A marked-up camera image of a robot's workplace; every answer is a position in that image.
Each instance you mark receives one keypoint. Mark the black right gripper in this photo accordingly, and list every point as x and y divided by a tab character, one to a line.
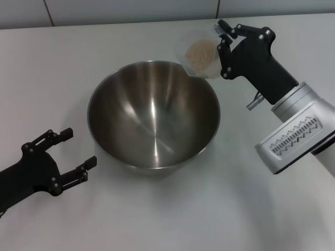
259	60

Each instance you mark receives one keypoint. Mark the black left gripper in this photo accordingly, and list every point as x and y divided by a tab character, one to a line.
31	175

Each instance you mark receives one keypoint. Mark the clear plastic cup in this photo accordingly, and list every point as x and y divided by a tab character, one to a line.
183	47

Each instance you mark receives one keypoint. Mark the stainless steel mixing bowl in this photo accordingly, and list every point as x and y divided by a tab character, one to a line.
151	125

